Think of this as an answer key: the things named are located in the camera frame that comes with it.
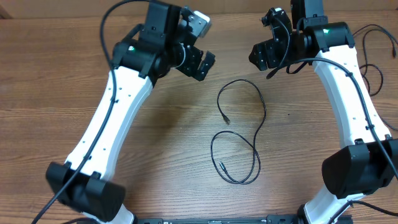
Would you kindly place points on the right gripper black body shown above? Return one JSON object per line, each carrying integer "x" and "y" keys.
{"x": 270, "y": 54}

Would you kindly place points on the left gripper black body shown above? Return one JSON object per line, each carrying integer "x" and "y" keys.
{"x": 187, "y": 60}

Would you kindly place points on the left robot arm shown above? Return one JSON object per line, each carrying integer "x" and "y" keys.
{"x": 165, "y": 41}

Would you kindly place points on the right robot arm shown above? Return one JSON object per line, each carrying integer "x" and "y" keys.
{"x": 367, "y": 158}

